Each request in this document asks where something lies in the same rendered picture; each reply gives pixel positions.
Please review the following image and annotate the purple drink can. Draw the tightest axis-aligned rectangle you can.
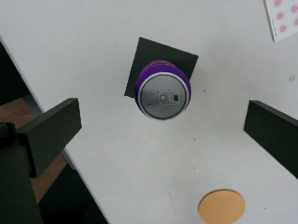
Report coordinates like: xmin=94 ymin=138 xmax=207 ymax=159
xmin=134 ymin=59 xmax=191 ymax=121

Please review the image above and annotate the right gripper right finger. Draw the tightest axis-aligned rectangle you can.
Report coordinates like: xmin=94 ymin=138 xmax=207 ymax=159
xmin=243 ymin=100 xmax=298 ymax=180

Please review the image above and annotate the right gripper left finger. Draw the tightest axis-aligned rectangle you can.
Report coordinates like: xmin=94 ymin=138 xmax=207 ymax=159
xmin=0 ymin=98 xmax=82 ymax=224

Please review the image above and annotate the tan round coaster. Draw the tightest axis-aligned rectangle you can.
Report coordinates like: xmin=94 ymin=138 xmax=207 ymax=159
xmin=198 ymin=189 xmax=246 ymax=224

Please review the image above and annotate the dark grey square slate coaster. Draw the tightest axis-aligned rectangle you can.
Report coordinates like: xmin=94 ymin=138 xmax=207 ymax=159
xmin=124 ymin=37 xmax=199 ymax=99

